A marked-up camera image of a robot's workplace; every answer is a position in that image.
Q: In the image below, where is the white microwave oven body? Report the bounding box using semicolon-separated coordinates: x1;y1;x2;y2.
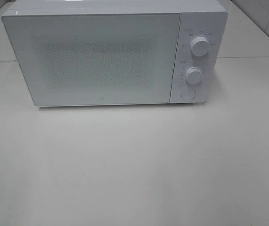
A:
1;0;228;106

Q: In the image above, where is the white microwave knob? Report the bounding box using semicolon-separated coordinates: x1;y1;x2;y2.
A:
185;67;203;85
190;35;210;57

